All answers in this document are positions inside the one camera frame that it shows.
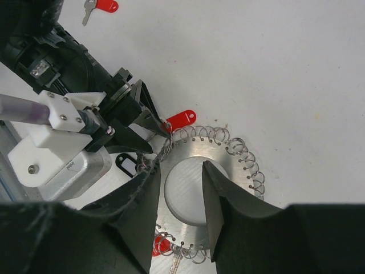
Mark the black key tag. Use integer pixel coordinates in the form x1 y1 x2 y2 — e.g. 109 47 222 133
115 153 137 178

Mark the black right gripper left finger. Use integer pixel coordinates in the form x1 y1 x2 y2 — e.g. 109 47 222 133
1 160 161 273

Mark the red tag loose key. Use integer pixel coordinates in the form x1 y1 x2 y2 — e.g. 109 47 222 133
82 0 119 26

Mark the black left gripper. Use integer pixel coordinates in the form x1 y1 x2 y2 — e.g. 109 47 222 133
85 68 171 154

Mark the silver key on ring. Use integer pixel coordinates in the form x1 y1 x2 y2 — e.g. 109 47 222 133
169 246 188 274

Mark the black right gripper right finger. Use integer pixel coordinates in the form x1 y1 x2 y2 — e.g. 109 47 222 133
201 160 365 274

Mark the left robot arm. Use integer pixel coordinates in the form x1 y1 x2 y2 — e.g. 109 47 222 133
1 1 169 154

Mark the red key tag on ring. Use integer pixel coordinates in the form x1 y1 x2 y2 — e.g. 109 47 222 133
164 110 197 132

